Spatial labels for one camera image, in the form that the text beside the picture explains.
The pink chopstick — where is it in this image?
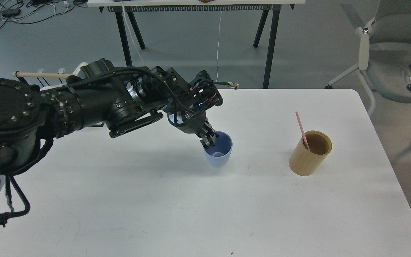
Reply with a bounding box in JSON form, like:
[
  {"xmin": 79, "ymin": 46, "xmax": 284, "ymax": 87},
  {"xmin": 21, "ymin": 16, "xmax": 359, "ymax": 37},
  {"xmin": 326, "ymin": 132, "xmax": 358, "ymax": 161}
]
[{"xmin": 295, "ymin": 111, "xmax": 311, "ymax": 152}]

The background trestle table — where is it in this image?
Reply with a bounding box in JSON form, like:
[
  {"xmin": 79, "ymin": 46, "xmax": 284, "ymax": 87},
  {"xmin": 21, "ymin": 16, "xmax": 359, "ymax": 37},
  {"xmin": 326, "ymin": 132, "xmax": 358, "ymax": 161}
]
[{"xmin": 88, "ymin": 0, "xmax": 306, "ymax": 89}]

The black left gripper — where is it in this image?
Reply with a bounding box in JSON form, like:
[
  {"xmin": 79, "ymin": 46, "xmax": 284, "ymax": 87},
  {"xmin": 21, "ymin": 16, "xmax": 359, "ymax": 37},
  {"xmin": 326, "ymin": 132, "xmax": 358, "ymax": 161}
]
[{"xmin": 166, "ymin": 70, "xmax": 223, "ymax": 148}]

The cream hanging cord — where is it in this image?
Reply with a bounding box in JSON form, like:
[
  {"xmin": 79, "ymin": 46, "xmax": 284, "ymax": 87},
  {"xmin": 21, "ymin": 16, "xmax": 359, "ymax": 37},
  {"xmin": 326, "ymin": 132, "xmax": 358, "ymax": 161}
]
[{"xmin": 121, "ymin": 0, "xmax": 144, "ymax": 66}]

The blue plastic cup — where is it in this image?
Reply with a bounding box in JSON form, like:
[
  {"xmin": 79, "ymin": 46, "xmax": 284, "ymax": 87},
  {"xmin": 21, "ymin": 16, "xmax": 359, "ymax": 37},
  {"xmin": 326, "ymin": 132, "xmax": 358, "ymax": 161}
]
[{"xmin": 203, "ymin": 131, "xmax": 233, "ymax": 168}]

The bamboo cylinder holder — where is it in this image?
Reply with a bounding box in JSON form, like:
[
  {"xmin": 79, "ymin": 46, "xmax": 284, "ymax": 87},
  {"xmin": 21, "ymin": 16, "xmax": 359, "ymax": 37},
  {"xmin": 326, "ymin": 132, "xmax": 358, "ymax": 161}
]
[{"xmin": 289, "ymin": 130, "xmax": 333, "ymax": 177}]

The white hanging cable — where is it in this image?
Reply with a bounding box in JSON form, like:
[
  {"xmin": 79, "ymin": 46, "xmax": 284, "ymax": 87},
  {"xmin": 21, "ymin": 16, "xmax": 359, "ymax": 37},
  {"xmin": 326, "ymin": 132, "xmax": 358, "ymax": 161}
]
[{"xmin": 215, "ymin": 10, "xmax": 223, "ymax": 82}]

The floor cables and adapter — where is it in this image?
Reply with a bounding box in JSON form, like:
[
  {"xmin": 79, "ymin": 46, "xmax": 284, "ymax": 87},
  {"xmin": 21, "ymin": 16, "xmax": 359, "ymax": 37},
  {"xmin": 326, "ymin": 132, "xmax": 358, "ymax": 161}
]
[{"xmin": 0, "ymin": 0, "xmax": 88, "ymax": 49}]

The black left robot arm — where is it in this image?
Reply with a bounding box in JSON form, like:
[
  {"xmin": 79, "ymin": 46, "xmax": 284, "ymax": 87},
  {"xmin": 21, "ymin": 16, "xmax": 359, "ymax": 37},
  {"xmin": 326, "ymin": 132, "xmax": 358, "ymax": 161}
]
[{"xmin": 0, "ymin": 58, "xmax": 223, "ymax": 226}]

